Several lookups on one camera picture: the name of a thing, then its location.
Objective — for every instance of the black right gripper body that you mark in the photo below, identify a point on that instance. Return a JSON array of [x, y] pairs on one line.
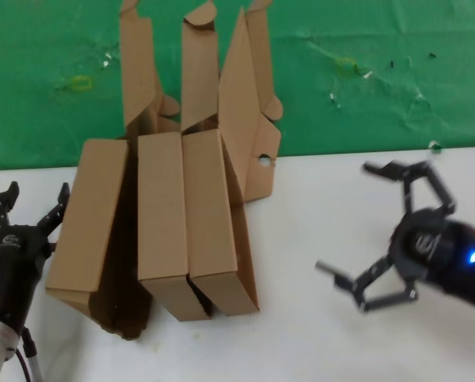
[[420, 246]]

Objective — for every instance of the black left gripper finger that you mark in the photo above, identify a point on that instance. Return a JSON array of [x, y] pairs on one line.
[[0, 207], [56, 215]]

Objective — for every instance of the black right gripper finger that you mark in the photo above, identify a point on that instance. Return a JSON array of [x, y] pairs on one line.
[[408, 171], [356, 288]]

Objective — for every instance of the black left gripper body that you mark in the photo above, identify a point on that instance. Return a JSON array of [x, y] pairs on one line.
[[18, 262]]

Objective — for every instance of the brown cardboard box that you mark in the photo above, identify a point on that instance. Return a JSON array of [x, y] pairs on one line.
[[237, 119], [209, 207], [86, 223], [161, 207]]

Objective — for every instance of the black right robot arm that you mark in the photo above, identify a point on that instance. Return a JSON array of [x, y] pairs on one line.
[[472, 270]]

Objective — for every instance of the green table cloth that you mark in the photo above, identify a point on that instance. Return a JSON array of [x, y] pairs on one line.
[[380, 115]]

